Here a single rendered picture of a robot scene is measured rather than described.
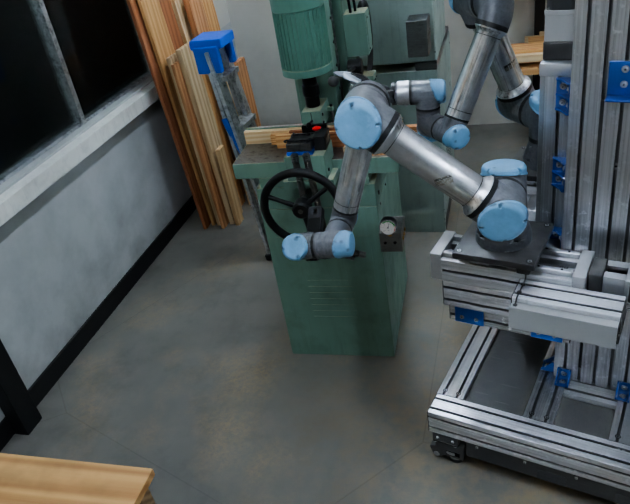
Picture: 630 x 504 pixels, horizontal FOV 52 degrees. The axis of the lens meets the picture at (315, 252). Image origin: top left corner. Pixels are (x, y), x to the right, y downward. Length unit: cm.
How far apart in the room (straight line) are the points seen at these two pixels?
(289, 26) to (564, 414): 151
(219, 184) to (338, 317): 144
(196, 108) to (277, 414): 178
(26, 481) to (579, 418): 161
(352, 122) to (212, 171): 229
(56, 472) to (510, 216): 134
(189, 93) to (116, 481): 230
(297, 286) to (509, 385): 88
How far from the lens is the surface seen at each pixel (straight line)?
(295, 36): 222
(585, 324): 175
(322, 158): 215
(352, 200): 183
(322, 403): 258
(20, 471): 200
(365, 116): 153
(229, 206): 383
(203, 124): 365
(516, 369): 235
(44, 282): 304
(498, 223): 162
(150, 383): 290
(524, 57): 411
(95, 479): 186
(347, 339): 270
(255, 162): 234
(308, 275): 253
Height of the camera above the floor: 182
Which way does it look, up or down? 32 degrees down
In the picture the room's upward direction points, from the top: 10 degrees counter-clockwise
